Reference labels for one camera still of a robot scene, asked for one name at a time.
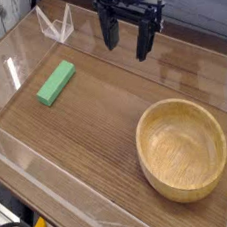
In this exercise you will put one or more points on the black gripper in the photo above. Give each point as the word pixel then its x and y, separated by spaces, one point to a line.
pixel 109 11

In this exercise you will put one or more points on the clear acrylic tray walls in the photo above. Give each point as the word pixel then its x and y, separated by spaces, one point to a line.
pixel 75 161

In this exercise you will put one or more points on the clear acrylic corner bracket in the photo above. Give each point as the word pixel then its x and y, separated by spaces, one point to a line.
pixel 59 30

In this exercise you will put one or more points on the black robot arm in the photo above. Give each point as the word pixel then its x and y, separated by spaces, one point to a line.
pixel 145 14

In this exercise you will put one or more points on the brown wooden bowl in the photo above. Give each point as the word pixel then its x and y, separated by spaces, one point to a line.
pixel 181 148

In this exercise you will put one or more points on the green rectangular block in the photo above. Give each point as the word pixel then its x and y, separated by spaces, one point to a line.
pixel 51 89

